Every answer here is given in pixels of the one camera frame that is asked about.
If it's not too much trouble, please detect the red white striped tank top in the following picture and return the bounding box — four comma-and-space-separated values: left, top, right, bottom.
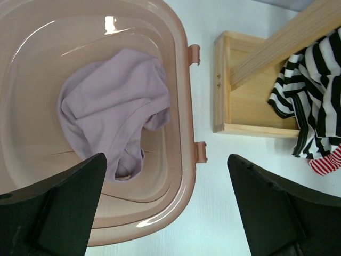
308, 146, 341, 176

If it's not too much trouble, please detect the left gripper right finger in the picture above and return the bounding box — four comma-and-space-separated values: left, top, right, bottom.
227, 154, 340, 255

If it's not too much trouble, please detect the pink plastic basin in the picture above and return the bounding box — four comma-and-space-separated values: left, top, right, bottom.
1, 1, 207, 247

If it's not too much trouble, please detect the wooden clothes rack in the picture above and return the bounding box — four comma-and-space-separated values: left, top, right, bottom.
214, 1, 340, 138

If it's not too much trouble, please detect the black white striped tank top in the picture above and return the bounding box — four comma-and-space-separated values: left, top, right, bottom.
268, 28, 340, 159

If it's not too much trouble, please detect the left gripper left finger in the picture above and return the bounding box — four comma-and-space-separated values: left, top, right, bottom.
1, 153, 107, 255

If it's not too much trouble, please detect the lilac tank top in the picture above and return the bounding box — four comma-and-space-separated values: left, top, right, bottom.
56, 48, 171, 182

